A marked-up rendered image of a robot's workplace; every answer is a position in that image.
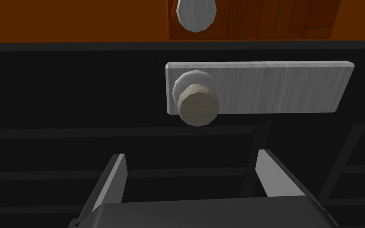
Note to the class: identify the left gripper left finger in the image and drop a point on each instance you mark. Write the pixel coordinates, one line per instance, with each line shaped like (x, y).
(112, 183)

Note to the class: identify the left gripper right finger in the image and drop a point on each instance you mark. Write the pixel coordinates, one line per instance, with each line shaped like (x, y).
(277, 180)

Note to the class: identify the grey knob plate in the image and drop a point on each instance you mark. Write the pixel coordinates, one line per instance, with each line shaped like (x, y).
(274, 88)

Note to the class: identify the black panelled door leaf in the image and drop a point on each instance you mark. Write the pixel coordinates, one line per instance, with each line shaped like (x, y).
(59, 101)

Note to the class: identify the grey and beige door knob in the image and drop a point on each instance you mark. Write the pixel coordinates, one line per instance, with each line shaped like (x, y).
(197, 106)

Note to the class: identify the brown wooden knob plate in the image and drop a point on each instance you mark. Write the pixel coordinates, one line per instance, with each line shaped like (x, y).
(265, 19)

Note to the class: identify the orange door leaf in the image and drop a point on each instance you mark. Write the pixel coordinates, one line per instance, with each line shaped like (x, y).
(68, 19)

